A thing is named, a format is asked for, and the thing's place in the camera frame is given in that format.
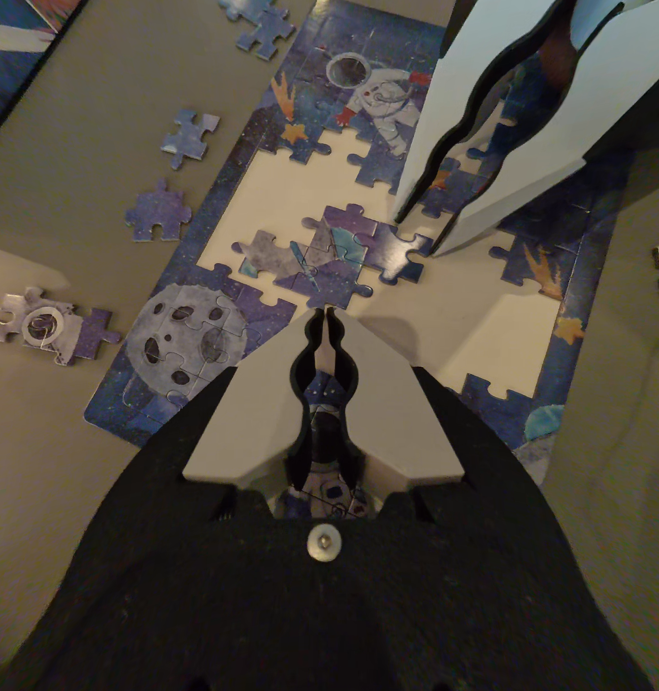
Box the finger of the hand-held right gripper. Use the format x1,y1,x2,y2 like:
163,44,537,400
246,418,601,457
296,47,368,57
394,0,576,224
429,0,659,257

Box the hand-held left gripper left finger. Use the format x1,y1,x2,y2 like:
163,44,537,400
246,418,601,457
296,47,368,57
183,308,326,490

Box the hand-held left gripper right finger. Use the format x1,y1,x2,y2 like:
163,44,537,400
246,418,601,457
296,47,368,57
326,307,466,490

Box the joined satellite puzzle piece cluster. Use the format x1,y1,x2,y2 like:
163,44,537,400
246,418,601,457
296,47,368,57
231,203,434,311

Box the space jigsaw puzzle tray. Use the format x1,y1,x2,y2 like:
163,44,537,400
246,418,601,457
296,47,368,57
84,0,635,470

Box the pale porthole joined puzzle pieces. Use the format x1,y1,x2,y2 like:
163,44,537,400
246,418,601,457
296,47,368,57
0,286,122,367

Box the joined blue puzzle pieces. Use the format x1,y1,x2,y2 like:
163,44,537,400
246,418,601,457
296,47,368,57
217,0,298,61

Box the purple starry puzzle piece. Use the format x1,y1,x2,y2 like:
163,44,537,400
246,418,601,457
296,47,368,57
124,178,192,244

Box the blue and white puzzle piece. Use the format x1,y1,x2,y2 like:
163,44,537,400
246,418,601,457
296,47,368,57
161,109,221,171

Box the illustrated puzzle box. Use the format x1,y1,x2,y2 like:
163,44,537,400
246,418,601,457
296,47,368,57
0,0,90,146

